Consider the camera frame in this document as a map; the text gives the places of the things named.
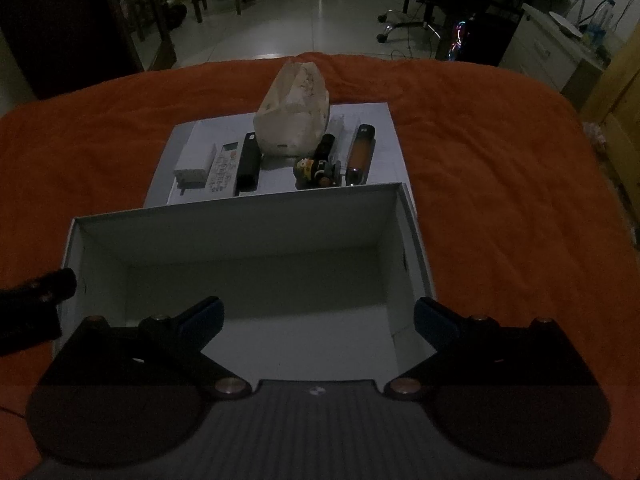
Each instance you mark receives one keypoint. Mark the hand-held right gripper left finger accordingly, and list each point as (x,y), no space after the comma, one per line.
(202,317)

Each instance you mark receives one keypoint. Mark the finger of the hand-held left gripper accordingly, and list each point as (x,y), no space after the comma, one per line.
(50,285)
(27,327)

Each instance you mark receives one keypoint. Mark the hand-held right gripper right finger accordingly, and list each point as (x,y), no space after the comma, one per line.
(435,322)

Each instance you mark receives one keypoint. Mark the white cardboard box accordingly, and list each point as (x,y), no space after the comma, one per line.
(300,240)

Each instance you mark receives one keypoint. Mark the white remote control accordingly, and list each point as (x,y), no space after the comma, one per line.
(225,170)

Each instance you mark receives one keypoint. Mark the white charger block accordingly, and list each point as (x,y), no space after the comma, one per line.
(194,166)

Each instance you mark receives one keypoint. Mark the black rectangular bar device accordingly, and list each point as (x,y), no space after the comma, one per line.
(247,165)

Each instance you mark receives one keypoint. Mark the amber bottle with black cap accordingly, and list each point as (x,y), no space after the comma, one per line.
(360,155)

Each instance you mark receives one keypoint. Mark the yellow-faced toy figurine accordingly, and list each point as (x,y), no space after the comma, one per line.
(312,170)

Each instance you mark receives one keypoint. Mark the white box lid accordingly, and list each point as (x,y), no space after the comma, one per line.
(382,127)

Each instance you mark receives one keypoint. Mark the clear tube with black cap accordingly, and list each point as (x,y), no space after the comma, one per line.
(325,147)

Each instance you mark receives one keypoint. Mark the white tissue pack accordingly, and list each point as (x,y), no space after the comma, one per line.
(292,110)

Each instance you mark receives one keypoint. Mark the orange blanket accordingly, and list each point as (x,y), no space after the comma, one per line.
(500,185)

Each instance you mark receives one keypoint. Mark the dark wooden cabinet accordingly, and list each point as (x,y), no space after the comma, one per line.
(60,20)

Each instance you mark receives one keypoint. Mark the yellow wooden furniture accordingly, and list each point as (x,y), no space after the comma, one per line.
(620,110)

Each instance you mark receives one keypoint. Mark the computer tower with coloured lights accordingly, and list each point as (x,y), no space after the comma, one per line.
(480,40)

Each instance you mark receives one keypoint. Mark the white cabinet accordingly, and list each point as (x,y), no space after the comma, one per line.
(540,55)

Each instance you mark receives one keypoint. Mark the black office chair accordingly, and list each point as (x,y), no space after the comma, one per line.
(422,12)

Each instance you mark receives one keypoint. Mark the white plate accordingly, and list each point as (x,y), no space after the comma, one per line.
(565,24)

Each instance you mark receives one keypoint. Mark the clear water bottle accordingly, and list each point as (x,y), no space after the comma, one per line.
(600,20)

